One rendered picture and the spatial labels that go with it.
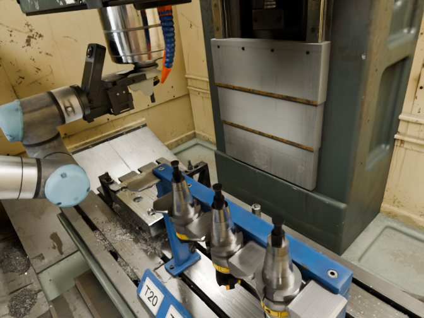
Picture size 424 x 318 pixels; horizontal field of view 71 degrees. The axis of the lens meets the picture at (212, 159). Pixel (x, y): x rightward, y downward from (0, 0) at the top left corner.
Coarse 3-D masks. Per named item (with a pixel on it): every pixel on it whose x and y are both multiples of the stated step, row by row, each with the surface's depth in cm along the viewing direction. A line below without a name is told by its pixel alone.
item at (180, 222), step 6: (168, 210) 56; (198, 210) 55; (168, 216) 56; (174, 216) 54; (180, 216) 54; (186, 216) 54; (192, 216) 54; (198, 216) 55; (174, 222) 54; (180, 222) 54; (186, 222) 54; (180, 228) 54
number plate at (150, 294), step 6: (150, 282) 75; (144, 288) 75; (150, 288) 74; (156, 288) 73; (144, 294) 75; (150, 294) 74; (156, 294) 72; (162, 294) 71; (144, 300) 74; (150, 300) 73; (156, 300) 72; (150, 306) 73; (156, 306) 71; (156, 312) 71
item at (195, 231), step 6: (204, 216) 55; (210, 216) 54; (192, 222) 54; (198, 222) 53; (204, 222) 53; (210, 222) 53; (186, 228) 52; (192, 228) 52; (198, 228) 52; (204, 228) 52; (186, 234) 51; (192, 234) 51; (198, 234) 51; (204, 234) 51; (198, 240) 50; (204, 240) 50
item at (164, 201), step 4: (168, 192) 63; (164, 196) 62; (168, 196) 61; (156, 200) 61; (160, 200) 61; (164, 200) 60; (168, 200) 60; (156, 204) 59; (160, 204) 59; (164, 204) 59; (168, 204) 59; (156, 208) 59; (160, 208) 58; (164, 208) 58; (156, 212) 58; (160, 212) 58; (164, 212) 57
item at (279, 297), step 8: (256, 272) 42; (296, 272) 41; (256, 280) 41; (296, 280) 40; (256, 288) 42; (264, 288) 40; (272, 288) 39; (288, 288) 39; (296, 288) 39; (264, 296) 41; (272, 296) 40; (280, 296) 38; (288, 296) 38; (280, 304) 39
